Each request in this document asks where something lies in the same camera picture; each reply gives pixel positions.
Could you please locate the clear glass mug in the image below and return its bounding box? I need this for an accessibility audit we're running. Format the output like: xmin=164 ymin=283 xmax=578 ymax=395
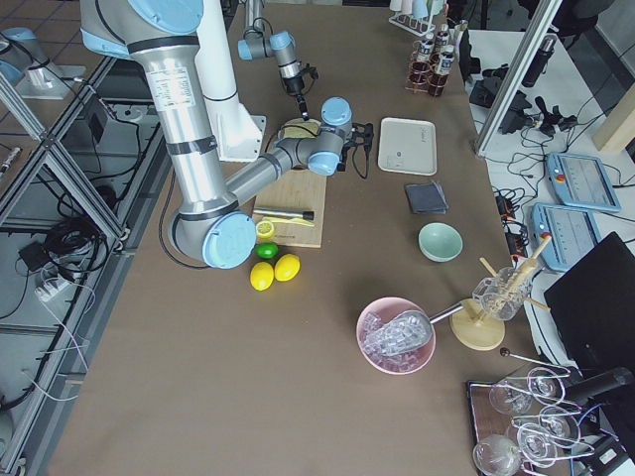
xmin=472 ymin=267 xmax=532 ymax=321

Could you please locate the pink bowl of ice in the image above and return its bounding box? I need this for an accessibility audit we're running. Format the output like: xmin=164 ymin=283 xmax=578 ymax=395
xmin=356 ymin=297 xmax=436 ymax=375

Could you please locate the black laptop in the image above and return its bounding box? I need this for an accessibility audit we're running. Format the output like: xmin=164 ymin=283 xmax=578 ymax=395
xmin=545 ymin=232 xmax=634 ymax=371

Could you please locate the white round plate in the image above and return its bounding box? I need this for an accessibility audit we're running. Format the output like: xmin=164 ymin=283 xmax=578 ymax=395
xmin=278 ymin=118 xmax=320 ymax=140

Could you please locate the yellow plastic knife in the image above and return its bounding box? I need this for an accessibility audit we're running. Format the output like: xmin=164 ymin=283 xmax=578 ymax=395
xmin=264 ymin=216 xmax=315 ymax=227

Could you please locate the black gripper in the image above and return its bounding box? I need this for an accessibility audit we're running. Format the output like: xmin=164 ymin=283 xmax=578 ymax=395
xmin=344 ymin=122 xmax=374 ymax=160
xmin=279 ymin=61 xmax=318 ymax=121

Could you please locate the steel muddler black tip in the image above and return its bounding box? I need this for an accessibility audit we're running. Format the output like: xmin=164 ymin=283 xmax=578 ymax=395
xmin=253 ymin=207 xmax=315 ymax=221

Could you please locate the white cup rack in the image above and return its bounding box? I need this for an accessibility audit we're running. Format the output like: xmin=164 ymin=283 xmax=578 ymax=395
xmin=389 ymin=0 xmax=447 ymax=37

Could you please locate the grey folded cloth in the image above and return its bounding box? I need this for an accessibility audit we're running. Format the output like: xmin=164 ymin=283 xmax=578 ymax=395
xmin=405 ymin=181 xmax=448 ymax=214

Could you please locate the metal ice scoop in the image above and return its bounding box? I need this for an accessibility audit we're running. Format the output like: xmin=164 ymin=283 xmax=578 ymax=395
xmin=364 ymin=303 xmax=463 ymax=357

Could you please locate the yellow lemon right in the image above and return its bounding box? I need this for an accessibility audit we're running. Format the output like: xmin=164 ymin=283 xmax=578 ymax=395
xmin=274 ymin=254 xmax=301 ymax=282

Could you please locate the mint green bowl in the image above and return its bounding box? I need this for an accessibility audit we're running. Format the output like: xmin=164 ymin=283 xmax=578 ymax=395
xmin=418 ymin=222 xmax=463 ymax=263

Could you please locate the wine glass rack tray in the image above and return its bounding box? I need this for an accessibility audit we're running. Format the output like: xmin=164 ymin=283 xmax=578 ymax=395
xmin=466 ymin=364 xmax=594 ymax=475

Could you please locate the halved lemon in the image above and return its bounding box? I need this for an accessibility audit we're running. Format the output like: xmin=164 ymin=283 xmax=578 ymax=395
xmin=256 ymin=219 xmax=275 ymax=239

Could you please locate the bamboo cutting board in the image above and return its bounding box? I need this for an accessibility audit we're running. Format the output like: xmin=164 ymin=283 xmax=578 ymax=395
xmin=254 ymin=170 xmax=327 ymax=249

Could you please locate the yellow lemon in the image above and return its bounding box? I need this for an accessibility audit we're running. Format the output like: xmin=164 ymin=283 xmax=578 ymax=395
xmin=274 ymin=254 xmax=301 ymax=282
xmin=249 ymin=262 xmax=275 ymax=292

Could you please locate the blue teach pendant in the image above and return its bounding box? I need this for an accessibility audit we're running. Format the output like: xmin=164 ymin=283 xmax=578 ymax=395
xmin=532 ymin=203 xmax=601 ymax=273
xmin=546 ymin=153 xmax=621 ymax=212

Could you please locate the yellow lemon left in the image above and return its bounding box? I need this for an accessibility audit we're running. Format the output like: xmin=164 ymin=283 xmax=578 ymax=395
xmin=249 ymin=262 xmax=275 ymax=292

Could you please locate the plain toast slice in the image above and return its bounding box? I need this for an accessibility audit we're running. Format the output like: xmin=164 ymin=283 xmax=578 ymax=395
xmin=281 ymin=122 xmax=319 ymax=139

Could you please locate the cream rectangular tray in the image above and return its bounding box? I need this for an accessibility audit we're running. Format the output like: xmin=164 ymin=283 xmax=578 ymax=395
xmin=377 ymin=117 xmax=438 ymax=177

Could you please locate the black thermos bottle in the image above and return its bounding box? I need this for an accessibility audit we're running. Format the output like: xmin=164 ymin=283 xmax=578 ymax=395
xmin=521 ymin=35 xmax=558 ymax=87

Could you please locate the wooden cup drying stand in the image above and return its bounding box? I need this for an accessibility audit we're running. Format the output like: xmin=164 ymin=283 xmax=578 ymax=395
xmin=450 ymin=233 xmax=552 ymax=351

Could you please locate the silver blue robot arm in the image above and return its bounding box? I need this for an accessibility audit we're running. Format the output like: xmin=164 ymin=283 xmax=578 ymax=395
xmin=237 ymin=0 xmax=318 ymax=121
xmin=80 ymin=1 xmax=352 ymax=269

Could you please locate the blue teach pendant lower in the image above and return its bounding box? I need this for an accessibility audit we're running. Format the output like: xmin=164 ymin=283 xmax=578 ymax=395
xmin=532 ymin=203 xmax=601 ymax=273

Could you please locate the blue teach pendant upper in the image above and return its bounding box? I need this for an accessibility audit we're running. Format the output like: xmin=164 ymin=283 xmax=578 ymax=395
xmin=546 ymin=153 xmax=621 ymax=212

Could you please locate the copper wire bottle rack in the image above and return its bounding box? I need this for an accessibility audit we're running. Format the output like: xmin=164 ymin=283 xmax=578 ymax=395
xmin=405 ymin=52 xmax=445 ymax=97

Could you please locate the green lime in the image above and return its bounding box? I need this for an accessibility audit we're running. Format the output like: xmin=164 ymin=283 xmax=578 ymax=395
xmin=254 ymin=242 xmax=279 ymax=260

